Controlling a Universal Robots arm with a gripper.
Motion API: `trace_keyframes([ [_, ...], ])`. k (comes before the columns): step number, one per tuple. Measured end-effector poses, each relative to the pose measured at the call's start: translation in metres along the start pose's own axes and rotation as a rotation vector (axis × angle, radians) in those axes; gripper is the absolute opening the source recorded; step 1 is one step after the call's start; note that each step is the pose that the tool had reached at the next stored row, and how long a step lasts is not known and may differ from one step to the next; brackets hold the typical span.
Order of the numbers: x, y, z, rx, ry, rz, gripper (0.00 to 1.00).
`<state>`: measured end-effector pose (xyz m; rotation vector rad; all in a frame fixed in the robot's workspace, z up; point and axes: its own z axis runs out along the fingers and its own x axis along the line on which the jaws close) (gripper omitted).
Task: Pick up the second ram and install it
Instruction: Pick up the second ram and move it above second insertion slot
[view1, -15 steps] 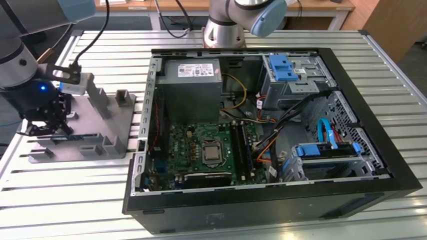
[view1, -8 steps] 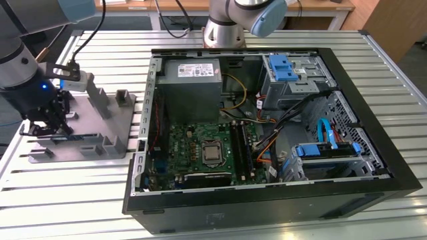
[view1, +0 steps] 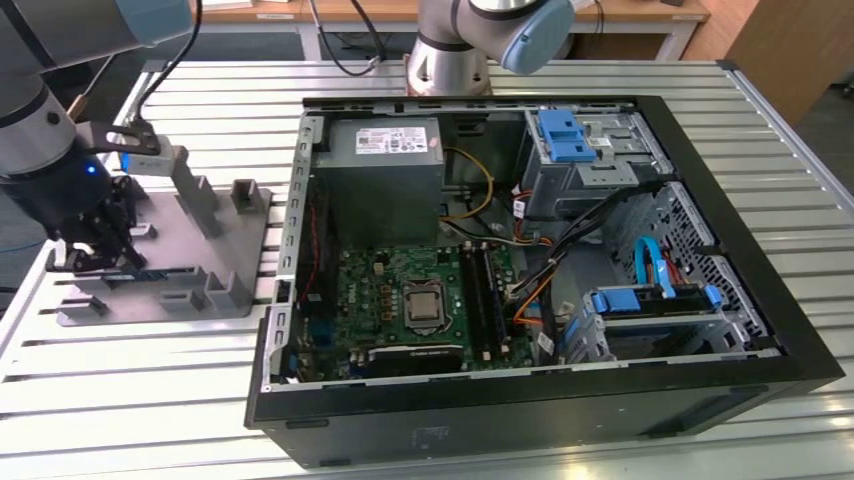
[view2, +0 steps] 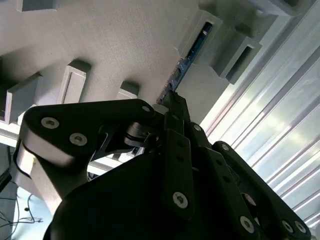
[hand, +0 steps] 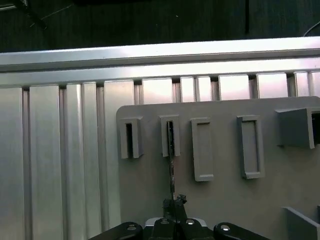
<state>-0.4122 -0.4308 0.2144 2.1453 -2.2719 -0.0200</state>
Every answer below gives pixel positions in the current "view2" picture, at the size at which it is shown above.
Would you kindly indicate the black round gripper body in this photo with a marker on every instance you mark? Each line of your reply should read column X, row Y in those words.
column 112, row 212

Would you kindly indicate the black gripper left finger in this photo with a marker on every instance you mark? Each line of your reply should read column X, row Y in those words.
column 62, row 125

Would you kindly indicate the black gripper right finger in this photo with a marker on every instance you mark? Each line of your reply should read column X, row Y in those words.
column 212, row 172

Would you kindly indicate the blue RAM stick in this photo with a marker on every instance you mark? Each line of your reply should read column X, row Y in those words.
column 182, row 68

